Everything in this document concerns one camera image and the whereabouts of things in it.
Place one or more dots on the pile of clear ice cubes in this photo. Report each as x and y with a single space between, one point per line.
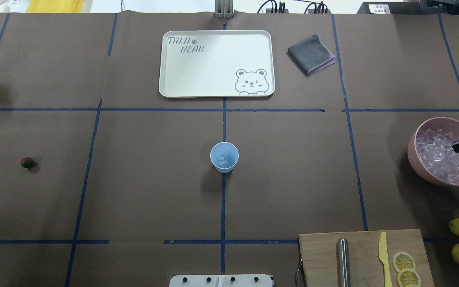
434 147

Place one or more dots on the light blue paper cup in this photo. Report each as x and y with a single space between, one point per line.
224 148

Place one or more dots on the pink bowl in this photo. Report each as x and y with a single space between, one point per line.
446 124

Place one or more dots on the yellow plastic knife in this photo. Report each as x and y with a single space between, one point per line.
383 257

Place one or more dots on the black box with label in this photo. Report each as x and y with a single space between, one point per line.
414 7

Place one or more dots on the folded grey purple cloth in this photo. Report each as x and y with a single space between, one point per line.
311 55

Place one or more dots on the bamboo cutting board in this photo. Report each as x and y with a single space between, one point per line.
319 254

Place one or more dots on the white bear serving tray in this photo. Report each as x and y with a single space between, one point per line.
216 63

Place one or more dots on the red strawberry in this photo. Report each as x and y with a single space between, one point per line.
27 163

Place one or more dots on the yellow cloth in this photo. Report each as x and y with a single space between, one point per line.
55 6

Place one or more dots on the black cable connector block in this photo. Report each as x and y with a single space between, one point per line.
272 7
316 8

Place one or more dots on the aluminium frame post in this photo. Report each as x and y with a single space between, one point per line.
224 9

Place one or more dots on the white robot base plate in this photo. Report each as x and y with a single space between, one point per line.
222 280

